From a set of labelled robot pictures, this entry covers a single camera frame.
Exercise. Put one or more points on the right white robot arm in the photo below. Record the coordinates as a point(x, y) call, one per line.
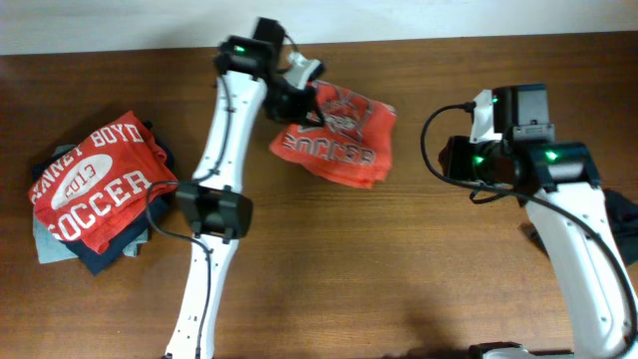
point(559, 188)

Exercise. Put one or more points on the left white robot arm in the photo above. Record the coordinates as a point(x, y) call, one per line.
point(218, 214)

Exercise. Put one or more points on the orange t-shirt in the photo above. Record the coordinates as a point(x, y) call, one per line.
point(353, 148)

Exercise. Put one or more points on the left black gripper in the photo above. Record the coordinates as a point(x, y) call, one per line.
point(297, 105)

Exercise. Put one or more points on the crumpled dark green shirt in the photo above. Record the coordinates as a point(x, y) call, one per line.
point(622, 215)

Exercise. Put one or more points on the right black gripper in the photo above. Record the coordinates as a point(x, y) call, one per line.
point(456, 167)

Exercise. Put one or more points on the folded red soccer shirt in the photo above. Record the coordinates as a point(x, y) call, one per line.
point(99, 179)

